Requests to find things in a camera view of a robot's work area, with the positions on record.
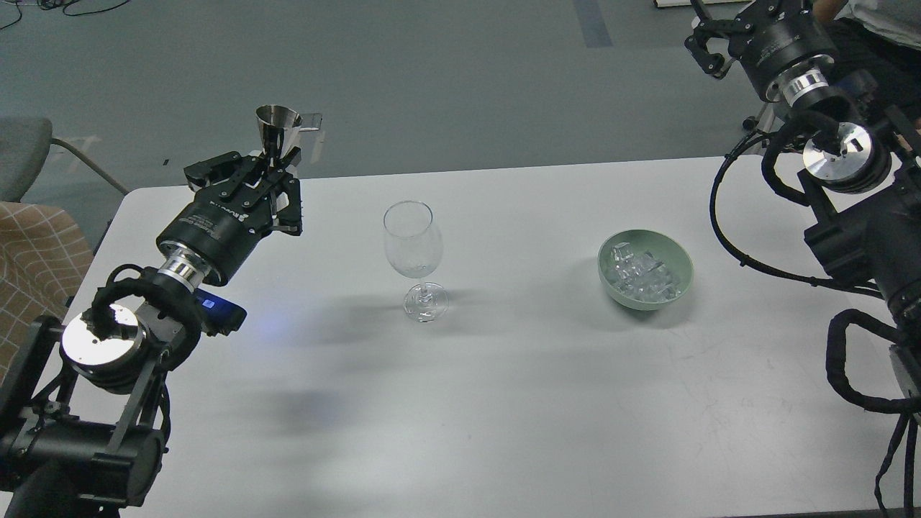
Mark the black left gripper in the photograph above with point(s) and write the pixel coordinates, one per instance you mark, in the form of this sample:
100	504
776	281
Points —
226	220

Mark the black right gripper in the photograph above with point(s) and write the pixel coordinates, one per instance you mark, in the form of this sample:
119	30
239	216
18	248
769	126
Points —
784	43

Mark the silver metal jigger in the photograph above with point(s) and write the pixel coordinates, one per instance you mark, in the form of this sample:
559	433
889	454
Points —
279	128

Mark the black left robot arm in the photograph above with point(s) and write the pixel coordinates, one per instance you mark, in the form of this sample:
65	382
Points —
86	412

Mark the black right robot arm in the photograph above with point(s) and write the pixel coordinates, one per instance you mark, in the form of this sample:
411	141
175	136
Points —
858	171

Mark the clear wine glass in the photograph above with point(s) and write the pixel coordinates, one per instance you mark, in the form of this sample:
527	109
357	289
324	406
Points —
414	248

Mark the pile of clear ice cubes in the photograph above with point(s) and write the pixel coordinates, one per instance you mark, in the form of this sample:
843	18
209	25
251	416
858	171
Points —
642	277

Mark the seated person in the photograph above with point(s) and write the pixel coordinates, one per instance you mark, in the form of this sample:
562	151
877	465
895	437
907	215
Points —
882	38

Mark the checkered beige cushion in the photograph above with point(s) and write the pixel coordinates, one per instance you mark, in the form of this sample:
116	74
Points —
44	259

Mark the green bowl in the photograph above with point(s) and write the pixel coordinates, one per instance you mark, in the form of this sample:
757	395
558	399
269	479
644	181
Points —
661	246

